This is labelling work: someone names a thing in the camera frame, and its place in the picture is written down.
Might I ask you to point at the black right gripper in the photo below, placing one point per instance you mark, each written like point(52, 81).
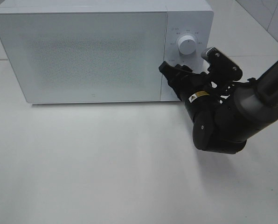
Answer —
point(192, 89)

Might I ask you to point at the white microwave door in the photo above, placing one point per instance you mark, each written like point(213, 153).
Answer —
point(83, 58)

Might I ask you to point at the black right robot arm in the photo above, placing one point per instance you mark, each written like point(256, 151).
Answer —
point(225, 111)

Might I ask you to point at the upper white microwave knob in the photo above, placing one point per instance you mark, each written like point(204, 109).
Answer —
point(186, 44)

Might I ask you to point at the white microwave oven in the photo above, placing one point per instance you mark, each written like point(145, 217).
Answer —
point(183, 17)

